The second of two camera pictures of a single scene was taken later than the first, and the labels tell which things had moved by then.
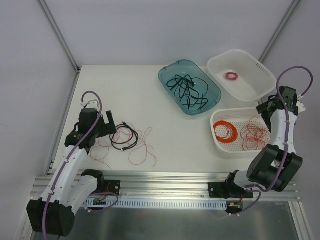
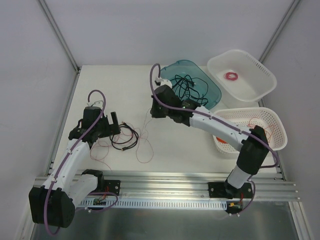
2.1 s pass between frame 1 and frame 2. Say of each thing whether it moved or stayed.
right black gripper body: moved
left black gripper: stayed
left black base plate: stayed
